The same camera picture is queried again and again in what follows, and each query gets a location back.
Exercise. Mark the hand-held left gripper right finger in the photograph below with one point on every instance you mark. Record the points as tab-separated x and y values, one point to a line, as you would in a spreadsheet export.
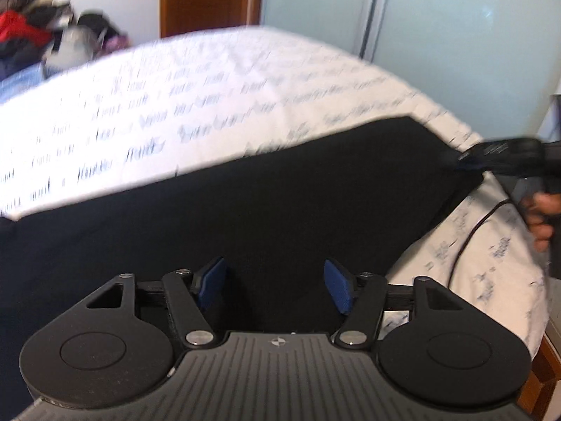
337	287

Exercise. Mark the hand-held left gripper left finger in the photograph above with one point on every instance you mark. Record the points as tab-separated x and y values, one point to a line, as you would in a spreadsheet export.
211	281

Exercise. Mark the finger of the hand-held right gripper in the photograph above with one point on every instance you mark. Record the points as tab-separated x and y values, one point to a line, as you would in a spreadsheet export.
504	155

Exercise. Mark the black pants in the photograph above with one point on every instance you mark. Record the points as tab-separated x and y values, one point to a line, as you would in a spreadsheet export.
245	210

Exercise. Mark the person's right hand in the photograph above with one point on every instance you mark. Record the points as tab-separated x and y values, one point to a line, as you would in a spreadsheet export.
545	215

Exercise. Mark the white script-printed bedspread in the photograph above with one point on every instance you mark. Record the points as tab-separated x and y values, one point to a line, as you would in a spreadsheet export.
197	92

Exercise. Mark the light blue blanket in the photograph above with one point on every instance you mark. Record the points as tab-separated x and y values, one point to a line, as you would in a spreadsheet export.
19	83

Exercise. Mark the pile of clothes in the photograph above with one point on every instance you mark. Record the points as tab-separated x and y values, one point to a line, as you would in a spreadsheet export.
48	30

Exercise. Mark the wooden bed frame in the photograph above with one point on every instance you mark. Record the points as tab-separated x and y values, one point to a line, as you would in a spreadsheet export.
541	372

